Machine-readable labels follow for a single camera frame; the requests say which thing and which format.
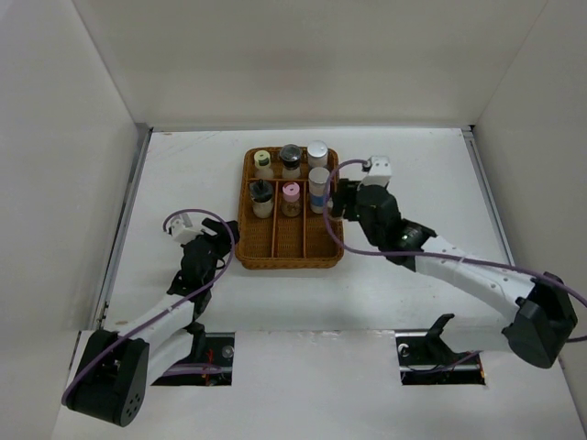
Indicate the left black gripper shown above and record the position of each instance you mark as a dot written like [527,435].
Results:
[222,241]

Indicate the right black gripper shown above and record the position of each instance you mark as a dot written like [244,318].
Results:
[346,192]

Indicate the pink cap spice jar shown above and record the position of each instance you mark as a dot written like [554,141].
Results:
[291,199]

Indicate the silver cap blue label bottle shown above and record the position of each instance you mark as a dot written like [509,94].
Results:
[317,154]

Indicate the black cap salt grinder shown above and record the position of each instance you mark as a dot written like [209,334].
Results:
[290,156]

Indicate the black cap pepper jar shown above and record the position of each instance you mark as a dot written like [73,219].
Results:
[262,195]

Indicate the yellow cap spice bottle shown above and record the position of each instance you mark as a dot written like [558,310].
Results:
[262,163]

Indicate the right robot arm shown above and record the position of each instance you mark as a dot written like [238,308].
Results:
[536,308]

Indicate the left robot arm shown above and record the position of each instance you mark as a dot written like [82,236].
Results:
[167,345]

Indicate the brown wicker divided tray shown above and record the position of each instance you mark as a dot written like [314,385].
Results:
[279,241]

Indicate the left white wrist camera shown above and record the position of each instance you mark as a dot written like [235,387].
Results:
[181,229]

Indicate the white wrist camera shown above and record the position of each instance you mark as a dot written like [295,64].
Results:
[181,229]
[378,171]

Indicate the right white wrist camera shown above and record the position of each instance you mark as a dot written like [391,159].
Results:
[378,171]

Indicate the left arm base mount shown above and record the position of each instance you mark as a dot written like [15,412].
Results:
[209,364]

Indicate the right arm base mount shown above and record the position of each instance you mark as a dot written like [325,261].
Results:
[426,360]

